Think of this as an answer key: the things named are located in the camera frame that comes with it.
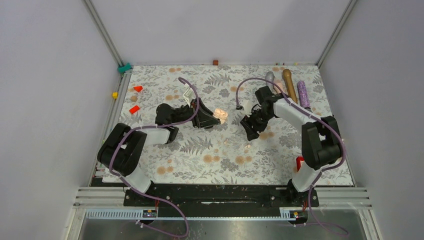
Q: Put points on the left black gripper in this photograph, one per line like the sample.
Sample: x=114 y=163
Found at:
x=202 y=119

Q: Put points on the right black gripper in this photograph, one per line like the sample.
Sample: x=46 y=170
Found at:
x=248 y=123

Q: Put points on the pink earbud charging case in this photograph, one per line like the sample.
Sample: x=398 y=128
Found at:
x=221 y=115

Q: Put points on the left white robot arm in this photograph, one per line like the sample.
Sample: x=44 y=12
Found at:
x=122 y=149

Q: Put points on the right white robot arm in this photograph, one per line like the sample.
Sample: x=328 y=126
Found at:
x=321 y=143

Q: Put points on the floral patterned mat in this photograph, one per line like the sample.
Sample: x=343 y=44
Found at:
x=199 y=156

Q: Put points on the pink toy microphone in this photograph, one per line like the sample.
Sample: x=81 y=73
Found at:
x=278 y=87

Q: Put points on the red plastic box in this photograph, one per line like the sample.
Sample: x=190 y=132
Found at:
x=299 y=162

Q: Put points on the grey toy microphone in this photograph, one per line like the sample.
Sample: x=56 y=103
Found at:
x=269 y=77

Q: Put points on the purple glitter toy microphone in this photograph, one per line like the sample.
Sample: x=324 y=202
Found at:
x=304 y=101

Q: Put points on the gold toy microphone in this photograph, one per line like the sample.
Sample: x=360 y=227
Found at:
x=287 y=78

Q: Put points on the red block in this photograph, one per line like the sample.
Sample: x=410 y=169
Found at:
x=134 y=109

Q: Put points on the orange triangular block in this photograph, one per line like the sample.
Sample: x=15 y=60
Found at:
x=138 y=88

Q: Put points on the yellow cube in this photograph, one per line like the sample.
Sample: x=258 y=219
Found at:
x=115 y=95

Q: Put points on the teal clamp block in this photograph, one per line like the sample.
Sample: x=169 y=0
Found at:
x=124 y=68

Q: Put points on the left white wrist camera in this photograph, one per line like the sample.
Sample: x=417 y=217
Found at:
x=189 y=96

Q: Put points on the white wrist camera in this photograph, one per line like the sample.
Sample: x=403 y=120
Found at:
x=189 y=96
x=247 y=106

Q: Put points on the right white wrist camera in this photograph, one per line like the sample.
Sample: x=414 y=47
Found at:
x=247 y=106

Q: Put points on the aluminium frame rail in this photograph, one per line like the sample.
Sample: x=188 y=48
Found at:
x=104 y=34

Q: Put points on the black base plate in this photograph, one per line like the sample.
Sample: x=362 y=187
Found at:
x=213 y=201

